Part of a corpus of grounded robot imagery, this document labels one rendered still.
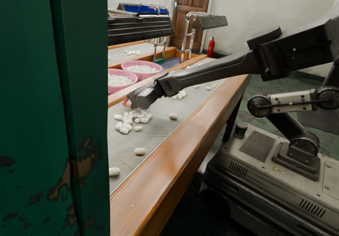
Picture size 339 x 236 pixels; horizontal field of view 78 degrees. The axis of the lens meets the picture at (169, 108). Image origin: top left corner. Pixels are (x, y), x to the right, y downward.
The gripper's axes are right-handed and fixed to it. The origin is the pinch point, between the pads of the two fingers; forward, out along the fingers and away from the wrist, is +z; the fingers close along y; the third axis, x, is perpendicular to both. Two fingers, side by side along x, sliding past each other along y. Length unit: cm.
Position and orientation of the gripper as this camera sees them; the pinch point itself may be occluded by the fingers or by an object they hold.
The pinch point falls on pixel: (124, 104)
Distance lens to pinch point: 91.5
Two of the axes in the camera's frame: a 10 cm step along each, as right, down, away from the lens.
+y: -4.6, 3.6, -8.1
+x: 4.6, 8.8, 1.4
